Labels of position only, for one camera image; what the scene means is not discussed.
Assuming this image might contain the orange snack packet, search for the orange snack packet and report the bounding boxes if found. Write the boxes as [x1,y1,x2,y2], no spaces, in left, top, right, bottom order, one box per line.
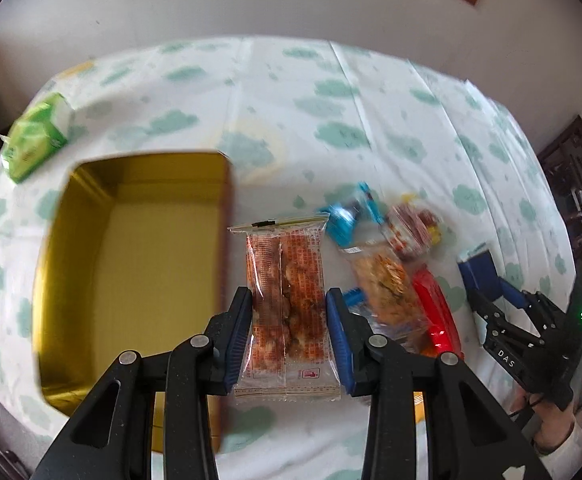
[413,391,425,424]

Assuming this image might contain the fried twists snack bag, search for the fried twists snack bag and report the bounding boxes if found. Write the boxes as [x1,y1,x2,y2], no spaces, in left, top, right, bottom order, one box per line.
[340,242,429,353]

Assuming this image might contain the person's right hand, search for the person's right hand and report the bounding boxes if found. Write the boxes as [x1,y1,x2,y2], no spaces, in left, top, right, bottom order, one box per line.
[512,390,576,454]

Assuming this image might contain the orange rice cracker packet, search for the orange rice cracker packet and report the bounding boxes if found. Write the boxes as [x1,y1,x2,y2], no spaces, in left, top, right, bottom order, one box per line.
[228,214,341,401]

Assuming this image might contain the red snack packet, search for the red snack packet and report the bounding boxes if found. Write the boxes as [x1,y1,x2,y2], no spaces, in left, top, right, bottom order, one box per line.
[411,266,465,359]

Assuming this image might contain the gold toffee tin box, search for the gold toffee tin box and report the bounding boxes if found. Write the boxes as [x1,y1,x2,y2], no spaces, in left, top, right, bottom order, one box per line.
[31,148,236,453]

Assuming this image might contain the cloud pattern tablecloth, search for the cloud pattern tablecloth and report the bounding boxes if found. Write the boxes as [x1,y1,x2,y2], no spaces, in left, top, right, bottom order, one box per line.
[0,34,580,480]

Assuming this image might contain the yellow wrapped jelly snack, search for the yellow wrapped jelly snack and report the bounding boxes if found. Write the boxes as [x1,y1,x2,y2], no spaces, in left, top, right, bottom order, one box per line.
[401,193,442,246]

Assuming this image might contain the dark wooden cabinet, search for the dark wooden cabinet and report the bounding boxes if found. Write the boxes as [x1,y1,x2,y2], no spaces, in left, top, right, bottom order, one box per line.
[538,116,582,260]

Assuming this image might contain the blue wrapped candy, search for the blue wrapped candy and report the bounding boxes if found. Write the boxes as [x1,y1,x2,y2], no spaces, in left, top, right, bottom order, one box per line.
[316,182,383,248]

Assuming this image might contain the pink white snack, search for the pink white snack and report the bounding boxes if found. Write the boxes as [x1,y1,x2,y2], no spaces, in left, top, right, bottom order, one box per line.
[382,203,434,261]

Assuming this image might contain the green tissue pack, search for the green tissue pack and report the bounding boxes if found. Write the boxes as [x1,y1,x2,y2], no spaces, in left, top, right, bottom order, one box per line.
[2,92,73,184]

